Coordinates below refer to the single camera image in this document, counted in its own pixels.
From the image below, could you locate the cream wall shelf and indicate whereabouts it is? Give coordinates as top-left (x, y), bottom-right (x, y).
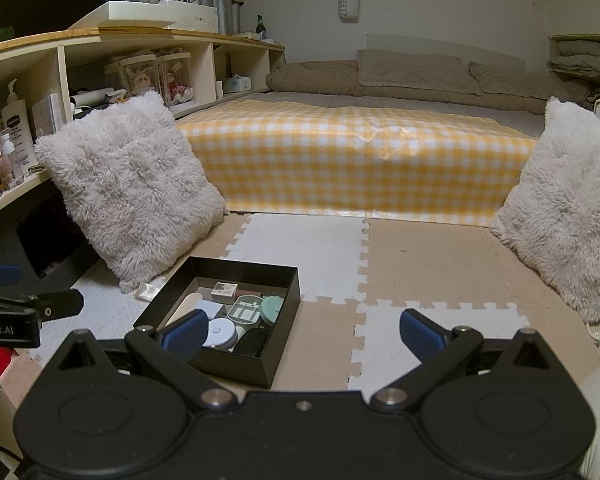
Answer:
top-left (547, 32), bottom-right (600, 88)

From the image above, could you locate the small clear spray bottle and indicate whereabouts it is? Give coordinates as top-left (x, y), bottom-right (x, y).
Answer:
top-left (0, 127), bottom-right (18, 181)

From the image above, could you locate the cream wooden shelf unit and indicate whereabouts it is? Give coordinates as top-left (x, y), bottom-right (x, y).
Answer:
top-left (0, 27), bottom-right (287, 226)

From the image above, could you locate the black storage cube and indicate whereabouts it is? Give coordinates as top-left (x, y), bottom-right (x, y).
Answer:
top-left (0, 187), bottom-right (101, 301)

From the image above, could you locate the green round lid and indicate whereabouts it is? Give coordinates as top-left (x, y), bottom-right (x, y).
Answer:
top-left (260, 295), bottom-right (286, 328)

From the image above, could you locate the light wooden piece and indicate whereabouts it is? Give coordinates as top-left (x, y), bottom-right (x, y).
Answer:
top-left (172, 292), bottom-right (203, 328)

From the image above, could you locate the grey ribbed box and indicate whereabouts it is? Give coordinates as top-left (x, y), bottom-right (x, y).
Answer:
top-left (32, 92), bottom-right (63, 136)

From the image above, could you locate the brown flat pillow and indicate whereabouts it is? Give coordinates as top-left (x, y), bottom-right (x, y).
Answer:
top-left (356, 49), bottom-right (482, 96)
top-left (469, 61), bottom-right (556, 101)

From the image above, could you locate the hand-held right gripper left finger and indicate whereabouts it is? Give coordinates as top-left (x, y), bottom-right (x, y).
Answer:
top-left (54, 309), bottom-right (242, 414)

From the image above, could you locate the fluffy white pillow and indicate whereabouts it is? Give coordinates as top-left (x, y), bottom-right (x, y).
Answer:
top-left (34, 91), bottom-right (228, 293)
top-left (490, 97), bottom-right (600, 325)

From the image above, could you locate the dark clothing heap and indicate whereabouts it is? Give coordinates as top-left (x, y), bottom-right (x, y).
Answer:
top-left (575, 82), bottom-right (600, 108)

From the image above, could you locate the black cardboard box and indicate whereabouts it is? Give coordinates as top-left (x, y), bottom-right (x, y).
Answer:
top-left (132, 256), bottom-right (301, 389)

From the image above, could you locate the white paper roll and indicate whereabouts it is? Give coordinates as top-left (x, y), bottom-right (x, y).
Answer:
top-left (70, 87), bottom-right (126, 108)

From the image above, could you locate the tissue box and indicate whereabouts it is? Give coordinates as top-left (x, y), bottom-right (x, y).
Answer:
top-left (222, 74), bottom-right (252, 95)

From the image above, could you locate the white storage box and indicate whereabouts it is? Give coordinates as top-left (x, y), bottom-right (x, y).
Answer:
top-left (67, 1), bottom-right (221, 33)

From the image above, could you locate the bunny doll in clear case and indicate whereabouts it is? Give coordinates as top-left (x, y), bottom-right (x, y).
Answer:
top-left (105, 52), bottom-right (160, 101)
top-left (156, 49), bottom-right (193, 106)

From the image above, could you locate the grey-green plastic bracket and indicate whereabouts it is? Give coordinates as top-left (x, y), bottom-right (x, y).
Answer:
top-left (227, 292), bottom-right (263, 326)

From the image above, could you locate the black oval case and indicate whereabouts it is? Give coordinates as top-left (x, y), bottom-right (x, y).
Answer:
top-left (232, 329), bottom-right (270, 358)

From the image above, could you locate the white round tape measure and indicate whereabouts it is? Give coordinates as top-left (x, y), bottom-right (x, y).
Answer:
top-left (202, 317), bottom-right (236, 351)

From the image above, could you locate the white headboard panel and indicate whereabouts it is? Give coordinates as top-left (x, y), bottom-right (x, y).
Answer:
top-left (367, 34), bottom-right (526, 75)

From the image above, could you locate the white lotion pump bottle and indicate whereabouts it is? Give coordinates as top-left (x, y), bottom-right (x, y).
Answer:
top-left (0, 79), bottom-right (40, 171)

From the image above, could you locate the yellow checkered mattress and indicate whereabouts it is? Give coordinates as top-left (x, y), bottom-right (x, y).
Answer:
top-left (175, 99), bottom-right (538, 226)

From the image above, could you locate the folded bedding stack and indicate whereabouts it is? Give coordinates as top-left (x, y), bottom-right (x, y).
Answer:
top-left (550, 40), bottom-right (600, 78)

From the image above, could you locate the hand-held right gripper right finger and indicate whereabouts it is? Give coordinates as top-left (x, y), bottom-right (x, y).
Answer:
top-left (370, 309), bottom-right (554, 414)

